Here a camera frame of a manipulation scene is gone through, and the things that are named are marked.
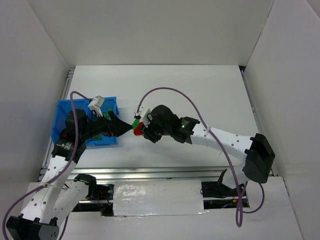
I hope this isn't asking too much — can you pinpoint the red round lego brick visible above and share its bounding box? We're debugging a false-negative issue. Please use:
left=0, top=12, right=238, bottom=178
left=133, top=122, right=144, bottom=136

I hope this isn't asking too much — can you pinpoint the green sloped lego brick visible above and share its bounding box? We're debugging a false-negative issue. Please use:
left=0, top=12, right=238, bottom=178
left=94, top=135, right=102, bottom=141

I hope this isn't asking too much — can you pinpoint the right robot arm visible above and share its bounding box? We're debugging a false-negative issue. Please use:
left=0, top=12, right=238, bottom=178
left=135, top=105, right=275, bottom=189

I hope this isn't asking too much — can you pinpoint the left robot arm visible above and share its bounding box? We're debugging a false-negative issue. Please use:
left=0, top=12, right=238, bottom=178
left=2, top=109, right=133, bottom=240

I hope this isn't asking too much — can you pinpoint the green lego in bin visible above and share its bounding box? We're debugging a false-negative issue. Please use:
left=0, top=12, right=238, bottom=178
left=103, top=108, right=112, bottom=118

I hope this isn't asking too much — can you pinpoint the blue bin right compartment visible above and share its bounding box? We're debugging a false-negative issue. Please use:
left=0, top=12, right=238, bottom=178
left=86, top=96, right=119, bottom=148

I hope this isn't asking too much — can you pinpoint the blue bin compartment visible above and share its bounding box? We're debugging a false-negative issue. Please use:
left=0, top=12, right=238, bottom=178
left=51, top=98, right=89, bottom=144
left=86, top=96, right=119, bottom=148

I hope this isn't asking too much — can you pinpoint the blue bin left compartment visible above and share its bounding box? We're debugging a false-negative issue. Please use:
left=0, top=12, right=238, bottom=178
left=51, top=98, right=89, bottom=144

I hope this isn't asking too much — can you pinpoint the silver foil tape sheet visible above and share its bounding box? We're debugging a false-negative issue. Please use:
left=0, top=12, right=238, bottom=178
left=113, top=179, right=205, bottom=217

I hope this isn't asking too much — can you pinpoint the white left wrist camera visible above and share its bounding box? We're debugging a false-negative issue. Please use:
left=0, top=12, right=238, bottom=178
left=88, top=95, right=105, bottom=117

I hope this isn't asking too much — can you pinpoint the aluminium table rail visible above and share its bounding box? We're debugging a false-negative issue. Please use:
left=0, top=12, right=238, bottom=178
left=37, top=166, right=276, bottom=182

